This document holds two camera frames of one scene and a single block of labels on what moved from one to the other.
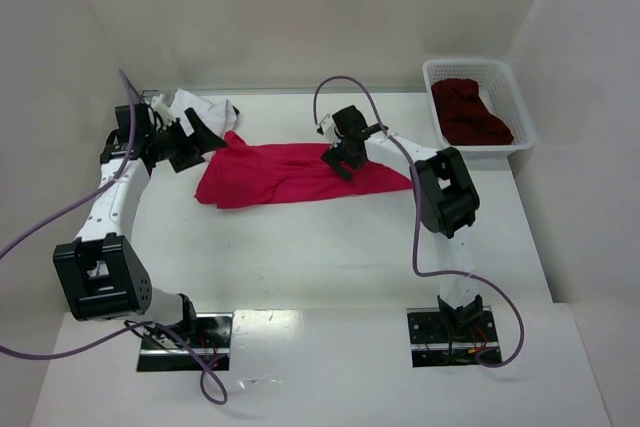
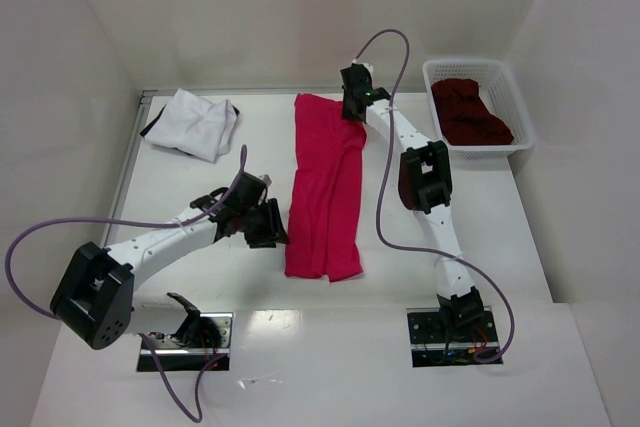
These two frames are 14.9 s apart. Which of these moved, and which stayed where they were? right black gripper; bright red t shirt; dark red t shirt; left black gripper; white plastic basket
Moved: left black gripper; bright red t shirt; right black gripper
Stayed: white plastic basket; dark red t shirt
